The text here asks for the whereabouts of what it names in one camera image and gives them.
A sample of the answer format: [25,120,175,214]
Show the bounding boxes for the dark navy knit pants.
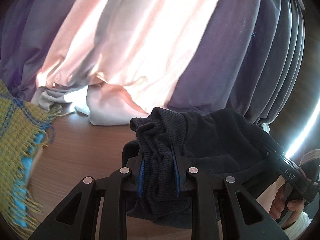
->
[122,107,284,229]

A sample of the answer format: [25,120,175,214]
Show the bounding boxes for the right hand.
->
[269,184,305,227]

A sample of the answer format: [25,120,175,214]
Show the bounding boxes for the yellow blue woven scarf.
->
[1,82,62,239]

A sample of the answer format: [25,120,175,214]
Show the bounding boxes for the purple grey curtain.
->
[1,0,305,125]

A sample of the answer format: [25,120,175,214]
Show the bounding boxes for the pink sheer curtain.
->
[31,0,219,126]

